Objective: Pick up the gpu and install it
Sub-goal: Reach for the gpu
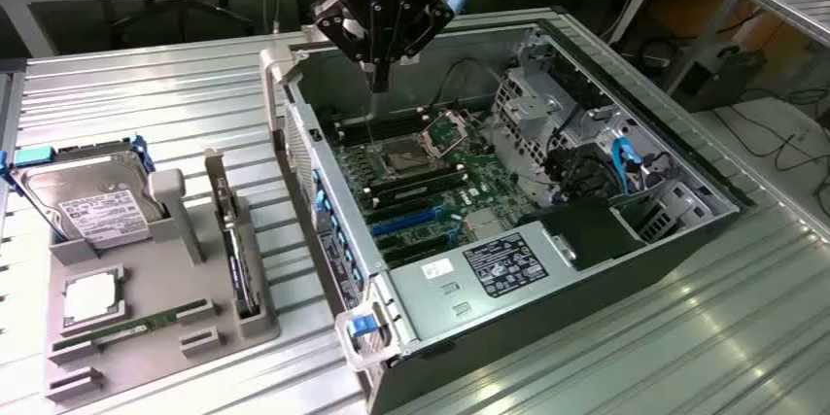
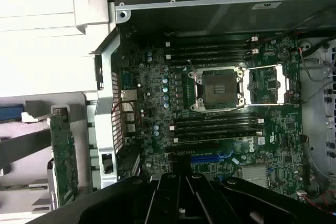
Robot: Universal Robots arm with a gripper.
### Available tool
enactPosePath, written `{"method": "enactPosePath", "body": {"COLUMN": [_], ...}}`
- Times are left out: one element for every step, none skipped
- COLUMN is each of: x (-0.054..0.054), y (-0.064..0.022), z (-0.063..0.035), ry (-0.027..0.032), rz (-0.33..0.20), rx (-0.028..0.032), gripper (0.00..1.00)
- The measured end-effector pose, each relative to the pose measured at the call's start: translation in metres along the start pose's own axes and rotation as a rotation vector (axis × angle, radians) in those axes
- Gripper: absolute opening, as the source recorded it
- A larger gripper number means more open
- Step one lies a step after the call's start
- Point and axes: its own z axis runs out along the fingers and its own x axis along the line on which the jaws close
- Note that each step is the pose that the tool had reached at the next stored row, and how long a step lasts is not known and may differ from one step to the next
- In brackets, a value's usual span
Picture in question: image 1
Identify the green graphics card silver bracket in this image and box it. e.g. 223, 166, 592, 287
203, 147, 260, 320

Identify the black RAM slot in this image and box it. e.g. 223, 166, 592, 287
368, 178, 470, 207
358, 160, 459, 189
362, 166, 463, 195
342, 125, 434, 145
366, 172, 467, 201
339, 121, 430, 140
338, 116, 427, 135

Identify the thin metal locking lever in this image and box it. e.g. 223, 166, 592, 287
363, 91, 382, 152

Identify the black office chair base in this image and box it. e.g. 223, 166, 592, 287
107, 0, 255, 43

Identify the silver socket cover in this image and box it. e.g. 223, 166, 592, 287
419, 110, 480, 157

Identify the silver drive cage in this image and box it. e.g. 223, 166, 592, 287
490, 64, 624, 192

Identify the CPU socket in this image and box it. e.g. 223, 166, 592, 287
382, 137, 443, 177

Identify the green motherboard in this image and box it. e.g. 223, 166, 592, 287
327, 103, 552, 270

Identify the long black expansion slot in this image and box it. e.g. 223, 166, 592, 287
379, 232, 455, 257
383, 242, 459, 268
366, 198, 448, 225

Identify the blue expansion slot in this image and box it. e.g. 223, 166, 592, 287
370, 207, 443, 237

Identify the silver chipset heatsink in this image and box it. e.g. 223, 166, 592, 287
462, 209, 506, 237

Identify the dark grey box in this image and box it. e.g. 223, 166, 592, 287
671, 44, 767, 114

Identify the black plastic shroud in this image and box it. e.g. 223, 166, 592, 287
516, 193, 650, 271

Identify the silver hard disk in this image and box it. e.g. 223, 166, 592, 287
19, 152, 164, 247

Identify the metal disk bay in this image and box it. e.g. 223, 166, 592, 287
608, 180, 742, 247

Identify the blue disk carrier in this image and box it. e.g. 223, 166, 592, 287
0, 132, 157, 241

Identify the grey power supply unit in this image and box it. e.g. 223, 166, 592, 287
386, 220, 578, 344

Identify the grey parts rack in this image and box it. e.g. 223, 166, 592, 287
41, 147, 284, 401

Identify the green RAM stick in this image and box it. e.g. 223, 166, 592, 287
64, 300, 209, 344

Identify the silver CPU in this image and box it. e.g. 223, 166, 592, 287
63, 272, 125, 328

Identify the open grey PC case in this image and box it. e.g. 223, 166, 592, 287
257, 6, 758, 415

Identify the thin black wire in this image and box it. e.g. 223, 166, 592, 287
435, 57, 504, 105

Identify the black wire bundle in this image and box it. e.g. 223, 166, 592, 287
542, 146, 624, 203

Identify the blue SATA wire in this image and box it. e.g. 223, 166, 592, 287
608, 136, 642, 198

